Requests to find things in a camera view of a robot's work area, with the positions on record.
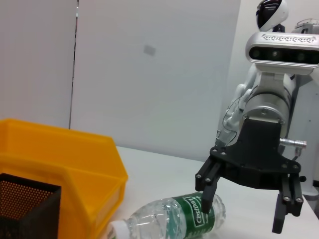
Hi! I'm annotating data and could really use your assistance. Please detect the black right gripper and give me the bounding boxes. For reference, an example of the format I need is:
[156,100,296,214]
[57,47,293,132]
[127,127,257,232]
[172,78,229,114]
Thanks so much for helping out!
[194,116,304,234]

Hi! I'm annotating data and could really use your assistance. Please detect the clear green-label water bottle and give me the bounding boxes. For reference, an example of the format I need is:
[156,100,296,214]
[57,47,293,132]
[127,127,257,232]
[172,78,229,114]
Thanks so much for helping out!
[107,191,227,239]

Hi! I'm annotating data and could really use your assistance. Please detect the black mesh pen holder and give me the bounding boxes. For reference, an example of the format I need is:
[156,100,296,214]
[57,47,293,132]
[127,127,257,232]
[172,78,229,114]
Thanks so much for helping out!
[0,173,62,239]

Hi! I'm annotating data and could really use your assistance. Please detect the white grey robot torso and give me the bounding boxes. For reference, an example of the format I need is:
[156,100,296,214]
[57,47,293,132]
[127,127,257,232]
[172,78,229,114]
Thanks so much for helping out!
[290,18,319,201]

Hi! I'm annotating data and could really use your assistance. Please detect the yellow plastic bin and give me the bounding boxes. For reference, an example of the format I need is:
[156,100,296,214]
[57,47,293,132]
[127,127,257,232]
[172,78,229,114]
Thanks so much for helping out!
[0,119,129,239]

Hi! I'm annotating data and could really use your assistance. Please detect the white robot head black visor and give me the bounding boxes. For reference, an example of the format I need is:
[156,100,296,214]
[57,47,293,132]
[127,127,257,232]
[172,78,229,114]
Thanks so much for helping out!
[255,0,289,32]

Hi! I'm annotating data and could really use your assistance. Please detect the right arm cable with plug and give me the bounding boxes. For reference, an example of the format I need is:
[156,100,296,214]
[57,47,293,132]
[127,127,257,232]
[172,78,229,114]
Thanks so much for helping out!
[279,138,309,160]

